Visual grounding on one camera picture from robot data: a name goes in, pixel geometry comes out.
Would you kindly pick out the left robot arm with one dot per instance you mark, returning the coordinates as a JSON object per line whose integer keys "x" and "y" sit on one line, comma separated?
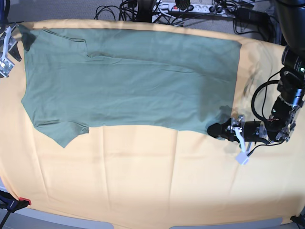
{"x": 291, "y": 86}

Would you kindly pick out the black clamp right corner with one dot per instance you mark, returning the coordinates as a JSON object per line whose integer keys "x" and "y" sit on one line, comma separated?
{"x": 299, "y": 220}

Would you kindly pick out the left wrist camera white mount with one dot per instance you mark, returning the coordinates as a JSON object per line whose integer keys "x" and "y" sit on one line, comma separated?
{"x": 242, "y": 158}

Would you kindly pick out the yellow table cloth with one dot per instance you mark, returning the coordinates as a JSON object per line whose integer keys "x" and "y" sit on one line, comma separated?
{"x": 146, "y": 177}

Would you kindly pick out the black centre stand post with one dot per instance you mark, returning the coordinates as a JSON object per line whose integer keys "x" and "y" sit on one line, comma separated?
{"x": 145, "y": 10}

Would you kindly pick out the red and blue clamp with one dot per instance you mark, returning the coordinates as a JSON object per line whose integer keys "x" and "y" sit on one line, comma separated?
{"x": 10, "y": 204}

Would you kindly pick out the white power strip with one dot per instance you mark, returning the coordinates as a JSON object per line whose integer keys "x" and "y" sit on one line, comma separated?
{"x": 194, "y": 9}

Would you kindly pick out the black power adapter brick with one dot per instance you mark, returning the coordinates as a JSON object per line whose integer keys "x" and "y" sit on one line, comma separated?
{"x": 251, "y": 16}

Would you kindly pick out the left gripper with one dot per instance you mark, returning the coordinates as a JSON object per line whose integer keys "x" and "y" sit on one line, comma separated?
{"x": 251, "y": 131}

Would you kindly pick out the green T-shirt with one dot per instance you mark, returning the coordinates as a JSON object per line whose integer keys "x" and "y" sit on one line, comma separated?
{"x": 82, "y": 78}

